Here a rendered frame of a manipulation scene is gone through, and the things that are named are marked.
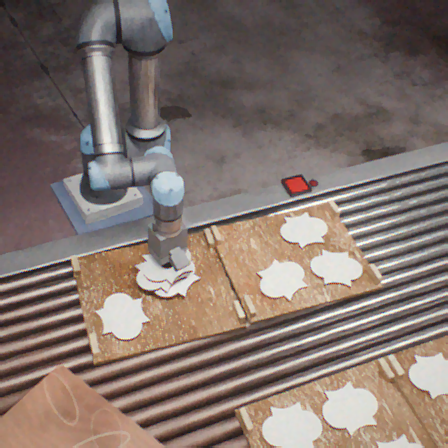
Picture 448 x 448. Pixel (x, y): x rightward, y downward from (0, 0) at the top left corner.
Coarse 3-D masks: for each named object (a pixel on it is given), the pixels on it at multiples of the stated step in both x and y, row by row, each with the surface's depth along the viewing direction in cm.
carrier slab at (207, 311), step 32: (96, 256) 187; (128, 256) 188; (192, 256) 190; (96, 288) 180; (128, 288) 181; (192, 288) 182; (224, 288) 183; (96, 320) 173; (160, 320) 175; (192, 320) 175; (224, 320) 176; (128, 352) 168
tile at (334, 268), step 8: (320, 256) 192; (328, 256) 192; (336, 256) 192; (344, 256) 192; (312, 264) 189; (320, 264) 190; (328, 264) 190; (336, 264) 190; (344, 264) 190; (352, 264) 190; (312, 272) 189; (320, 272) 188; (328, 272) 188; (336, 272) 188; (344, 272) 188; (352, 272) 188; (360, 272) 189; (328, 280) 186; (336, 280) 186; (344, 280) 186; (352, 280) 187
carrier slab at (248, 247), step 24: (264, 216) 202; (288, 216) 203; (312, 216) 204; (240, 240) 195; (264, 240) 196; (336, 240) 198; (240, 264) 189; (264, 264) 190; (360, 264) 192; (240, 288) 183; (312, 288) 185; (336, 288) 186; (360, 288) 186; (264, 312) 179; (288, 312) 179
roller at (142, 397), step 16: (400, 304) 186; (416, 304) 186; (432, 304) 188; (352, 320) 181; (368, 320) 181; (384, 320) 183; (304, 336) 176; (320, 336) 177; (336, 336) 178; (256, 352) 172; (272, 352) 172; (288, 352) 174; (208, 368) 168; (224, 368) 168; (240, 368) 169; (160, 384) 164; (176, 384) 164; (192, 384) 165; (112, 400) 161; (128, 400) 161; (144, 400) 162
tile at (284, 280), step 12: (276, 264) 188; (288, 264) 189; (264, 276) 185; (276, 276) 186; (288, 276) 186; (300, 276) 186; (264, 288) 183; (276, 288) 183; (288, 288) 183; (300, 288) 184; (288, 300) 181
